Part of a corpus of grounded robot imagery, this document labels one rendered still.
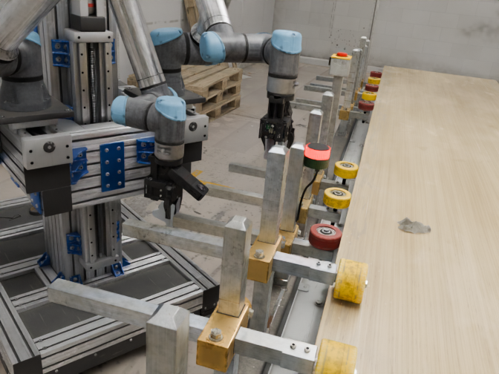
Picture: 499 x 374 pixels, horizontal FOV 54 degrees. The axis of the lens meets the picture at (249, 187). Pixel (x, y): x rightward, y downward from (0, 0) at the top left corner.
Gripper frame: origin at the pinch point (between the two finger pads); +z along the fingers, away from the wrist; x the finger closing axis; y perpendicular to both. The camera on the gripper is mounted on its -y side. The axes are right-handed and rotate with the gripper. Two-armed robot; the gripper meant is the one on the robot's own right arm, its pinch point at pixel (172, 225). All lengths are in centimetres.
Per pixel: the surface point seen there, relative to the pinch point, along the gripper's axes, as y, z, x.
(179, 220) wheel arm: -2.4, -2.9, 1.5
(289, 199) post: -30.6, -14.4, -2.4
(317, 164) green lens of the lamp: -35.9, -25.8, -1.3
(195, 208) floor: 55, 84, -165
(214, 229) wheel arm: -12.6, -2.9, 1.4
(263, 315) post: -32.4, 2.9, 22.7
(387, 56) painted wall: -45, 52, -798
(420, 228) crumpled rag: -64, -10, -11
